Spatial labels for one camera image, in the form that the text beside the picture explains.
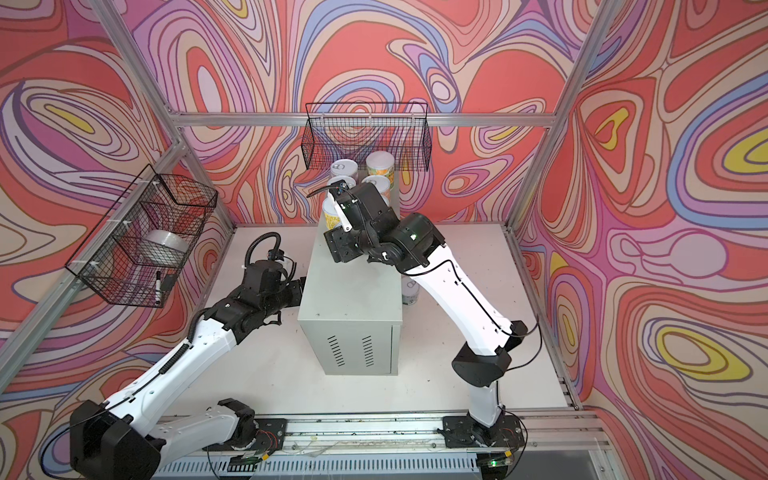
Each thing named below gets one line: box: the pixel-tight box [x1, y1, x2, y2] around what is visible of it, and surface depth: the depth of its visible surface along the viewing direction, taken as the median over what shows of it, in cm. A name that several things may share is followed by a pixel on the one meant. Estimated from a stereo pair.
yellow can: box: [322, 198, 341, 230], surface depth 69 cm
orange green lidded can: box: [365, 150, 395, 188], surface depth 78 cm
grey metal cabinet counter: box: [298, 242, 402, 376], surface depth 63 cm
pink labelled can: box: [330, 159, 358, 177], surface depth 80 cm
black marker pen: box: [155, 270, 161, 305], surface depth 73 cm
